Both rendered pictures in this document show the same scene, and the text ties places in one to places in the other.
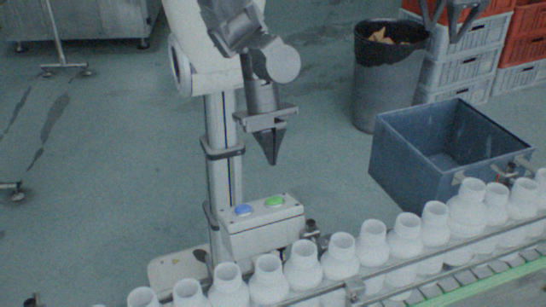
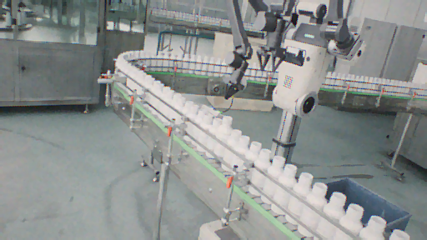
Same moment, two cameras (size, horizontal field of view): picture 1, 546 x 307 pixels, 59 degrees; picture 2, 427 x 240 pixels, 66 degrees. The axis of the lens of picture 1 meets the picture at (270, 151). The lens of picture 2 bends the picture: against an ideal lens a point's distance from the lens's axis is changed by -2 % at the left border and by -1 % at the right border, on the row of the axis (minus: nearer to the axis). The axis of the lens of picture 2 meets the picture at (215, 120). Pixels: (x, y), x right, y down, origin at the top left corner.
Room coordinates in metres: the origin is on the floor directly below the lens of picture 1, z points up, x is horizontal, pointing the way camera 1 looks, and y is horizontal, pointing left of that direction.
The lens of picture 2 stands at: (0.22, -1.52, 1.60)
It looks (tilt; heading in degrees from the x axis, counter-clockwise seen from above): 19 degrees down; 74
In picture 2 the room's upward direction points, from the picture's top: 10 degrees clockwise
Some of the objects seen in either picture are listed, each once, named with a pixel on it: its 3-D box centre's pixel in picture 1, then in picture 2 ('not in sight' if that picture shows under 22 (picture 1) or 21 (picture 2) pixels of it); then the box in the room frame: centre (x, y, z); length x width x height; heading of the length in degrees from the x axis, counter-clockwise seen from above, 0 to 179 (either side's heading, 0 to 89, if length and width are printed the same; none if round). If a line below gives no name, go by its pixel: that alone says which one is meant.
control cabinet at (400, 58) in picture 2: not in sight; (392, 69); (5.70, 4.67, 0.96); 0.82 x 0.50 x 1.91; 4
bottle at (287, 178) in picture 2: not in sight; (284, 189); (0.74, -0.66, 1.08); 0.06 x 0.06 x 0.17
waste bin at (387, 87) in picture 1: (385, 78); not in sight; (2.75, -0.72, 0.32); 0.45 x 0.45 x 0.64
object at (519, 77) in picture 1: (505, 65); not in sight; (3.41, -1.80, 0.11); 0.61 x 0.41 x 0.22; 115
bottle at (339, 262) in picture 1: (338, 277); (192, 122); (0.51, -0.11, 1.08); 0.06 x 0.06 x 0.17
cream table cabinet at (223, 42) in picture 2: not in sight; (243, 72); (2.14, 4.03, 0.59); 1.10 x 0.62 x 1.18; 4
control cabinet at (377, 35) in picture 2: not in sight; (359, 64); (4.80, 4.61, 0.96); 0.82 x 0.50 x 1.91; 4
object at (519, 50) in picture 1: (513, 37); not in sight; (3.41, -1.80, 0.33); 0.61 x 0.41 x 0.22; 115
